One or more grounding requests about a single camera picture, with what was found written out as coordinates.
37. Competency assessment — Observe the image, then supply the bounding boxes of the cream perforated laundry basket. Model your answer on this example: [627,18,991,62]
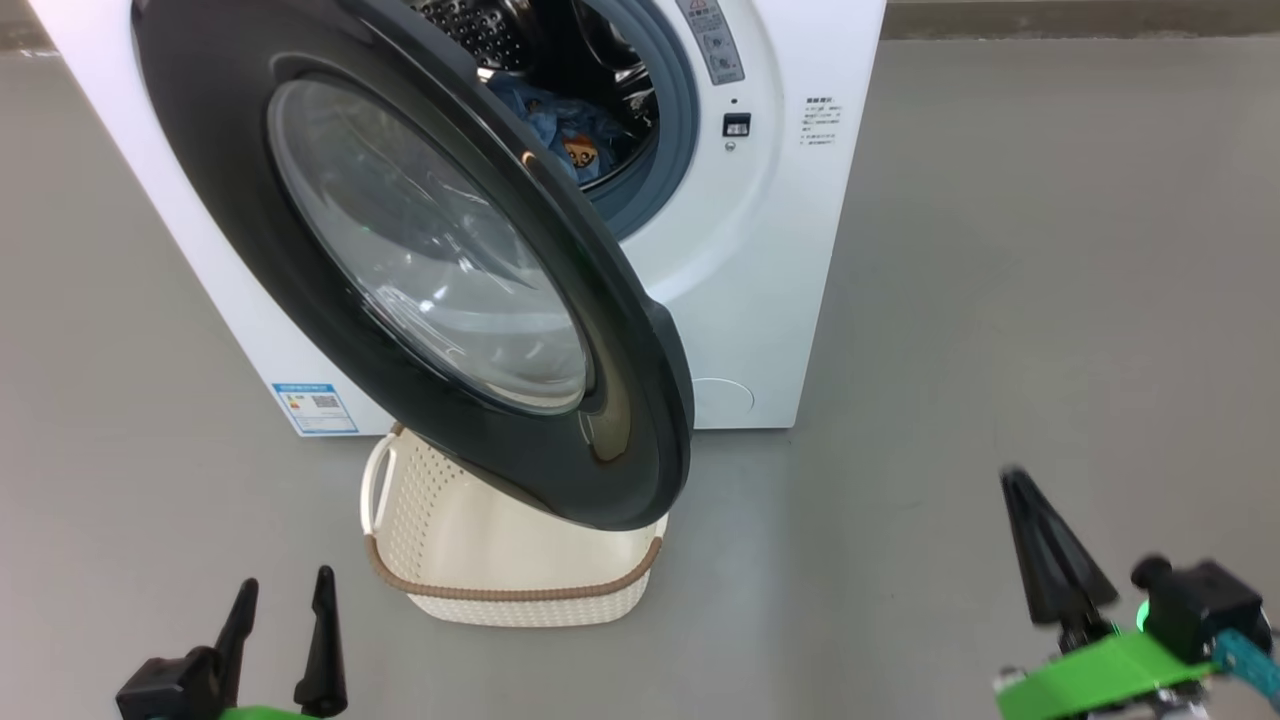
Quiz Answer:
[360,422,669,629]

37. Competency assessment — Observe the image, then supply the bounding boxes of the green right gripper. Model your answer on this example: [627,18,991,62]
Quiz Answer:
[994,468,1237,720]

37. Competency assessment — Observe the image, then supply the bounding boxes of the dark grey round washer door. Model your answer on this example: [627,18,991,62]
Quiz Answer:
[130,0,697,532]

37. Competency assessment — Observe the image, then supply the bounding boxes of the teal right camera connector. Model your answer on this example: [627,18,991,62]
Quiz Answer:
[1214,629,1280,707]

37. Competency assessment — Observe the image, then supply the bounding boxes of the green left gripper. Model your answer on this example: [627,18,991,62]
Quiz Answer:
[205,565,350,720]

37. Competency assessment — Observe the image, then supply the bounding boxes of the white front-load washing machine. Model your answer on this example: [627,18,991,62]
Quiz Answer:
[28,0,889,439]

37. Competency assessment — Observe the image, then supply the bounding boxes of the grey warning label sticker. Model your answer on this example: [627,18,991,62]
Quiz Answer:
[677,0,747,87]

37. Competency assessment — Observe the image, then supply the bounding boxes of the blue energy label sticker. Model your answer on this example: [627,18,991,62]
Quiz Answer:
[271,381,360,437]

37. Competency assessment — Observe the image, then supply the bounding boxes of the blue garment with orange print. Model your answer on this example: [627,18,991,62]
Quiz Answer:
[488,75,638,191]

